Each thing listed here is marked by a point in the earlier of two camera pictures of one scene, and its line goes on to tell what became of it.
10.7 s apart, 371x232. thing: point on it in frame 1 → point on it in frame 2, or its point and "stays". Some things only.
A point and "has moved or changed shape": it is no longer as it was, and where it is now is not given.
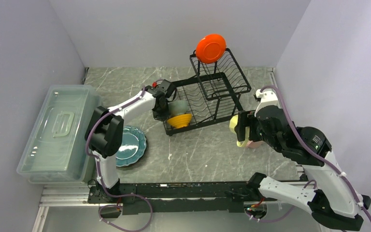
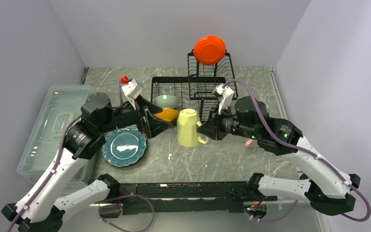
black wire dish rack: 211,97 has moved or changed shape
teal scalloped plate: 133,145 stays
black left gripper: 163,116 → 154,125
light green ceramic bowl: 177,107 has moved or changed shape
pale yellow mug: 234,123 has moved or changed shape
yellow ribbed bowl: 179,121 has moved or changed shape
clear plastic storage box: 57,151 stays
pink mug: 255,144 stays
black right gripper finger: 240,129 → 210,128
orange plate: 211,48 stays
